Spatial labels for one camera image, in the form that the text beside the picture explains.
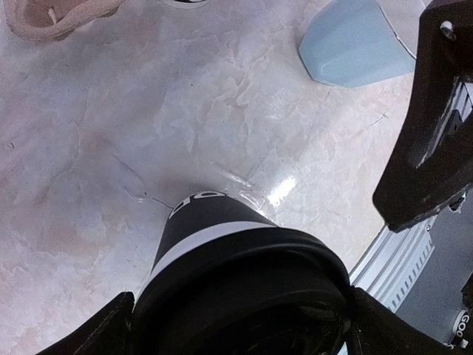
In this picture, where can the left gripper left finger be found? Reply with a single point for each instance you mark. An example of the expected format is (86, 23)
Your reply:
(106, 332)

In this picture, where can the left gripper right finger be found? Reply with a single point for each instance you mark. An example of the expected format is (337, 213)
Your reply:
(376, 330)

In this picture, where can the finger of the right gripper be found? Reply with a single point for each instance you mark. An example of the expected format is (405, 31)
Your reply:
(432, 111)

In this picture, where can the black paper coffee cup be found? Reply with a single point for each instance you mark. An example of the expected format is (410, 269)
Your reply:
(226, 280)

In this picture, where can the stack of paper cups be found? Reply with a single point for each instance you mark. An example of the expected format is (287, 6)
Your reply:
(185, 4)

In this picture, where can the light blue ceramic mug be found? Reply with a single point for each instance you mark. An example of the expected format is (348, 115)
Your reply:
(350, 44)

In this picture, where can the brown pulp cup carrier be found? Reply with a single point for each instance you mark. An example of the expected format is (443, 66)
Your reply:
(43, 20)

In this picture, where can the aluminium front rail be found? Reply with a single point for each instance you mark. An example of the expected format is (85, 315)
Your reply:
(419, 264)

